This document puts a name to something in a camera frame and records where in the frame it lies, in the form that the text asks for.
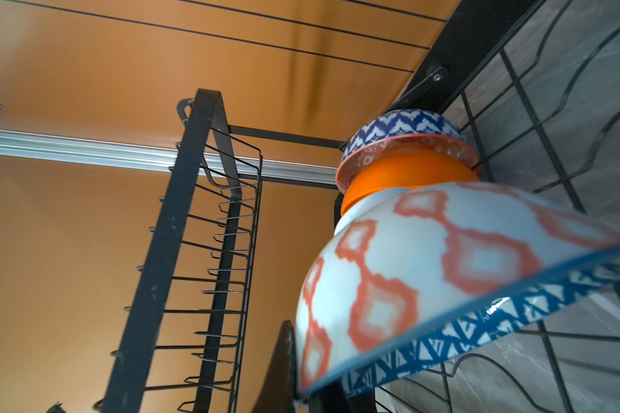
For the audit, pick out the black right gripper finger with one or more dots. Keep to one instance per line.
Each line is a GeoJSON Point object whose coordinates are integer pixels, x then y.
{"type": "Point", "coordinates": [279, 387]}

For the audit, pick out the blue geometric patterned bowl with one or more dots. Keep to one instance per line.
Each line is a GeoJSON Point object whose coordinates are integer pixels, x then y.
{"type": "Point", "coordinates": [433, 273]}

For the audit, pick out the orange plastic bowl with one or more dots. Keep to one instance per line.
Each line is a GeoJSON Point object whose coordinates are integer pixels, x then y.
{"type": "Point", "coordinates": [409, 166]}

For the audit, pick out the red and blue patterned bowl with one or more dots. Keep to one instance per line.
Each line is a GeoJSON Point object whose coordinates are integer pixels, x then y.
{"type": "Point", "coordinates": [397, 127]}

